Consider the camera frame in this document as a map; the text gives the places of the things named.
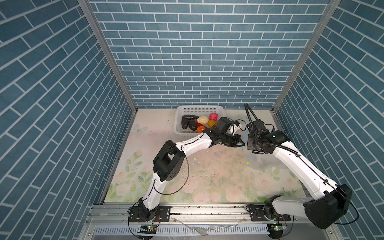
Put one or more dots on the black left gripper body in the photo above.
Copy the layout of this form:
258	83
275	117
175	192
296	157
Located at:
226	138

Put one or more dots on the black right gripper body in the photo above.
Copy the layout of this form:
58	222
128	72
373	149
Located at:
252	144

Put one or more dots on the cream white bun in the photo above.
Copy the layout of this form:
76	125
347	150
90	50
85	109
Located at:
203	120

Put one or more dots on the clear zip top bag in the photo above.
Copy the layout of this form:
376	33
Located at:
276	137

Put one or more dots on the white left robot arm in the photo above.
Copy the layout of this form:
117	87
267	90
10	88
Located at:
168	163

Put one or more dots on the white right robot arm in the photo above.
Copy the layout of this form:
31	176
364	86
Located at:
327	202

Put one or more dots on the yellow lemon food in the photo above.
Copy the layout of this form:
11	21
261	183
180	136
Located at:
211	123

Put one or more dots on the pink cracked ball food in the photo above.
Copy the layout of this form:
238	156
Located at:
213	117

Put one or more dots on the small orange tangerine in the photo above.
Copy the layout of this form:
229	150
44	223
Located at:
200	129

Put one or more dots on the black avocado near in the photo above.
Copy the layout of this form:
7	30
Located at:
193	125

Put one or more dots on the black avocado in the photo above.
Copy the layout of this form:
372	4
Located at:
193	125
185	123

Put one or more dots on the black avocado far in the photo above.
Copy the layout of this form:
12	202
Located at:
185	123

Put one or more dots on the white perforated plastic basket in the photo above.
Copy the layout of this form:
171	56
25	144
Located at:
186	113

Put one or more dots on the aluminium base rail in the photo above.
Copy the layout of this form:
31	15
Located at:
198	222

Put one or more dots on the aluminium corner post right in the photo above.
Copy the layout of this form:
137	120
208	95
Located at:
318	30

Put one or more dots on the aluminium corner post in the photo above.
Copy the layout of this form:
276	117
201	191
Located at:
318	30
92	20

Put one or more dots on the aluminium corner post left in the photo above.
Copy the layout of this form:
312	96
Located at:
92	20

